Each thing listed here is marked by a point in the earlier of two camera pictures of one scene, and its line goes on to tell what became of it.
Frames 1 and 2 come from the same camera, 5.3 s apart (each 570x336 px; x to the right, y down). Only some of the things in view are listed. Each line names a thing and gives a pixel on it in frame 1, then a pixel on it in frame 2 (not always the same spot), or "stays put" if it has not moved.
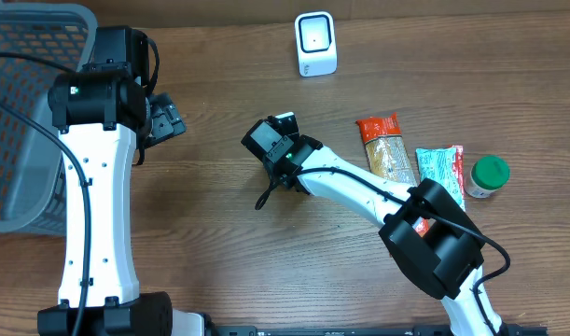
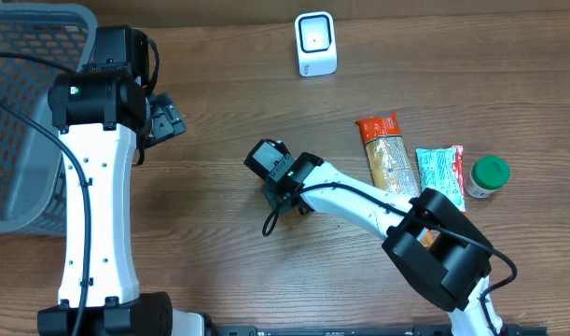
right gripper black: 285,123 → 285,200
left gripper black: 168,121 stays put
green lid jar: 487,175 stays put
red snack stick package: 460,170 stays put
